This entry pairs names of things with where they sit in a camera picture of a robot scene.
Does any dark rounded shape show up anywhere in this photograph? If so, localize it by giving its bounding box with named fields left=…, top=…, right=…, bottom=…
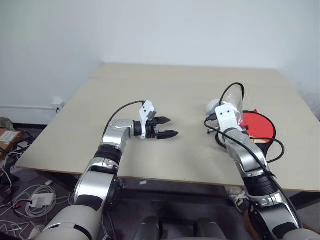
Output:
left=134, top=216, right=161, bottom=240
left=196, top=217, right=222, bottom=240

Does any brown cardboard box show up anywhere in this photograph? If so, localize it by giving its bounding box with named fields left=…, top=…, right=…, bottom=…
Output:
left=0, top=128, right=22, bottom=151

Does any dark table frame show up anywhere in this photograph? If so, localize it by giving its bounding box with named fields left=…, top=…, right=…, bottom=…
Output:
left=16, top=167, right=320, bottom=211

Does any white wall socket box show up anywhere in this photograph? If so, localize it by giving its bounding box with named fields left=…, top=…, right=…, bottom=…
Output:
left=51, top=96, right=66, bottom=113

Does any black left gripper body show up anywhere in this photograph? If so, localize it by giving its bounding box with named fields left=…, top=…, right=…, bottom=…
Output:
left=145, top=116, right=162, bottom=140

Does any white wall cable trunking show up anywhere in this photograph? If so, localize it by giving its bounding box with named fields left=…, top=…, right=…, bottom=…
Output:
left=0, top=104, right=57, bottom=111

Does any red table tennis paddle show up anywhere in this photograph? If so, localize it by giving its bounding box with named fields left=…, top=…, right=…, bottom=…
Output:
left=241, top=109, right=276, bottom=146

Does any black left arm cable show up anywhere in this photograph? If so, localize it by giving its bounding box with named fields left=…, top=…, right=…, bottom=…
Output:
left=102, top=100, right=146, bottom=137

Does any clear black-trimmed paddle case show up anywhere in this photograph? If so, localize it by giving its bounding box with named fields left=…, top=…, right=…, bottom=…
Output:
left=204, top=83, right=286, bottom=163

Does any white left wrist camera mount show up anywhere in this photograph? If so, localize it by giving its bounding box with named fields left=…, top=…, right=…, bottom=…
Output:
left=138, top=100, right=158, bottom=140

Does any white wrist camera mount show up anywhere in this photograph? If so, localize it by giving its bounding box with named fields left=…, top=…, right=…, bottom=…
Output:
left=214, top=102, right=247, bottom=135
left=138, top=100, right=158, bottom=140

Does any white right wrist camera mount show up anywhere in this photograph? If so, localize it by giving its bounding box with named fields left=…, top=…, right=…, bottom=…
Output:
left=214, top=102, right=247, bottom=135

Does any white power strip with cables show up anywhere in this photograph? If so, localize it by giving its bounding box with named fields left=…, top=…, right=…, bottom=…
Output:
left=0, top=183, right=76, bottom=226

